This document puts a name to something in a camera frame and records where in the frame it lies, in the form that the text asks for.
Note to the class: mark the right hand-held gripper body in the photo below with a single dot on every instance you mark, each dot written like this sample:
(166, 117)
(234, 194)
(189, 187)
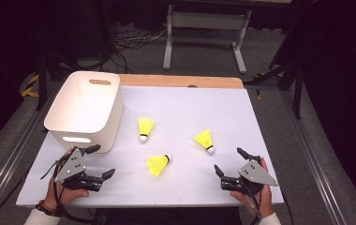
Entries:
(255, 173)

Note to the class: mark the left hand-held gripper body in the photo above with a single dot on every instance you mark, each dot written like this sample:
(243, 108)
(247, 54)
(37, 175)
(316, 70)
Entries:
(73, 165)

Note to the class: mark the yellow shuttlecock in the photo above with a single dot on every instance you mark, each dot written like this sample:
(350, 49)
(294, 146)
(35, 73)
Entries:
(204, 139)
(156, 165)
(145, 125)

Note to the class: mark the white plastic storage bin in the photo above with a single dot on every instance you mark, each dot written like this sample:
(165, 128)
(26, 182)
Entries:
(82, 106)

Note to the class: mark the person's right hand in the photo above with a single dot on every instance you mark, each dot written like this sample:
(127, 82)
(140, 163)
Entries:
(265, 201)

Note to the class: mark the person's left hand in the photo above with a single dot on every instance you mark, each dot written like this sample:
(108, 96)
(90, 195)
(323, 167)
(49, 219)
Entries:
(68, 195)

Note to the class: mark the black tripod stand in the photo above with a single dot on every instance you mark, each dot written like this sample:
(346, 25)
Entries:
(43, 81)

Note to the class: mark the black metal stand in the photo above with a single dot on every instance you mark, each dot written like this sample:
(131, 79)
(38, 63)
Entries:
(298, 90)

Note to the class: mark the aluminium floor rail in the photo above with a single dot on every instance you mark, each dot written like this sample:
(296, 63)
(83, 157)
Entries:
(13, 156)
(313, 162)

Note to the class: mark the grey metal desk frame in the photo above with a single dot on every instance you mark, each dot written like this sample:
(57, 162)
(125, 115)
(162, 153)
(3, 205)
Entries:
(207, 20)

